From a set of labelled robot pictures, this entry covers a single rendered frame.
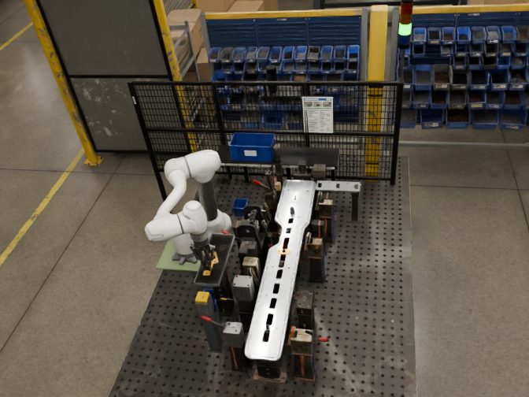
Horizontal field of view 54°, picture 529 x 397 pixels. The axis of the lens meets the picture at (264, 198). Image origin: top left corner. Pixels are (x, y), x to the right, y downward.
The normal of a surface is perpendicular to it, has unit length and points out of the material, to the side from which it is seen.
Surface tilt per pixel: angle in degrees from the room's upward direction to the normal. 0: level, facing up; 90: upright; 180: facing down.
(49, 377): 0
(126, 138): 94
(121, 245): 0
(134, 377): 0
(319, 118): 90
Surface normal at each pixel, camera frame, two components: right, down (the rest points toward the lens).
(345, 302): -0.10, -0.75
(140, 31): -0.17, 0.66
